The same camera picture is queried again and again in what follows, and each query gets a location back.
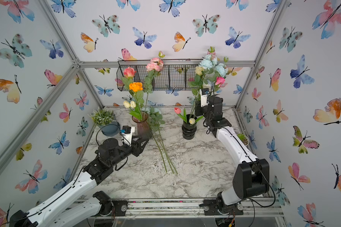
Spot blue plant pot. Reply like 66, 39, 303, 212
100, 122, 120, 137

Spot pink peony flower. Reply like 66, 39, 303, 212
146, 57, 164, 72

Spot yellow rose flower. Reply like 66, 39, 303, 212
195, 66, 205, 76

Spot black wire wall basket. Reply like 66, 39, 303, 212
116, 59, 199, 91

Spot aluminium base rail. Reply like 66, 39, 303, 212
45, 198, 285, 219

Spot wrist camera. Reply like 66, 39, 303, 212
120, 125, 135, 146
199, 88, 209, 107

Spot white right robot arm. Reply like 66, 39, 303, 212
200, 95, 271, 213

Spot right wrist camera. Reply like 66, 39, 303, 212
199, 88, 209, 107

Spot white tulip buds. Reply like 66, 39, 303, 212
123, 100, 136, 109

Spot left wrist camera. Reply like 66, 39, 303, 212
120, 125, 135, 146

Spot light blue flower bunch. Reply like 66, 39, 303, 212
198, 46, 229, 78

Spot small white succulent pot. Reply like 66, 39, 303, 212
237, 133, 249, 146

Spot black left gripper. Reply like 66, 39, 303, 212
108, 134, 148, 168

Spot magenta rose flower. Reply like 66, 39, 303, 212
215, 77, 225, 87

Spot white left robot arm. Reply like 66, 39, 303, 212
8, 136, 149, 227

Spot pink rose flower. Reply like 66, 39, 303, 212
123, 67, 136, 78

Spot pink ribbed glass vase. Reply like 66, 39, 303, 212
132, 112, 152, 139

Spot red tulip flower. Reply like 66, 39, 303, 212
174, 107, 181, 114

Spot black ribbed vase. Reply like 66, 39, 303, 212
181, 114, 197, 140

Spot light blue flower stem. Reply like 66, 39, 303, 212
160, 121, 178, 175
144, 107, 168, 172

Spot orange flower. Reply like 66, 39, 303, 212
129, 82, 143, 93

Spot green artificial bush plant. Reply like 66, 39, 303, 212
89, 108, 116, 126

